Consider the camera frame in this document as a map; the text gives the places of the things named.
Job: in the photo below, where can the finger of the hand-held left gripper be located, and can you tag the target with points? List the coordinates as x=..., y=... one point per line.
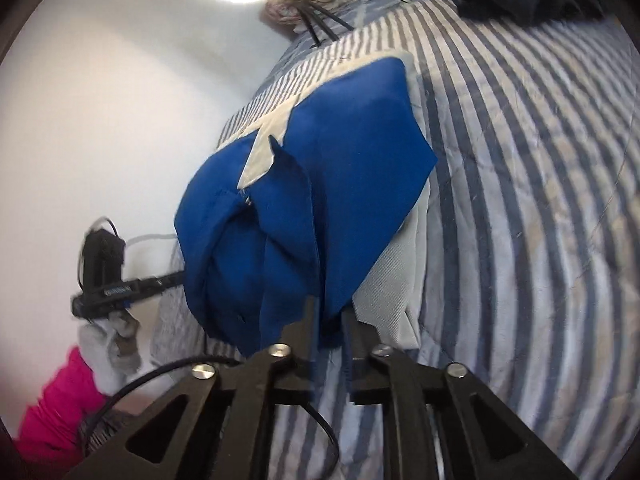
x=172, y=279

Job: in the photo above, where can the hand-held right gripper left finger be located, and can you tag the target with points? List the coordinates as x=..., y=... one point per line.
x=310, y=340

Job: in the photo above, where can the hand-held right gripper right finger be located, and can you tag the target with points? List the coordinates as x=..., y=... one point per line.
x=350, y=355

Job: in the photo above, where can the cream and blue work jacket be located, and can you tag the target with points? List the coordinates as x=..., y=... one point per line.
x=350, y=160

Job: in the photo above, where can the person's left forearm pink sleeve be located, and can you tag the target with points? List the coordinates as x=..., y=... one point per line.
x=55, y=410

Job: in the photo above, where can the person's left hand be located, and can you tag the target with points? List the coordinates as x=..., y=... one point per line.
x=110, y=350

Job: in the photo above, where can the blue striped quilt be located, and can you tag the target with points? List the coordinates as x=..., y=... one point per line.
x=525, y=210

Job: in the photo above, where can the black tripod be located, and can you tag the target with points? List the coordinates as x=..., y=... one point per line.
x=312, y=20

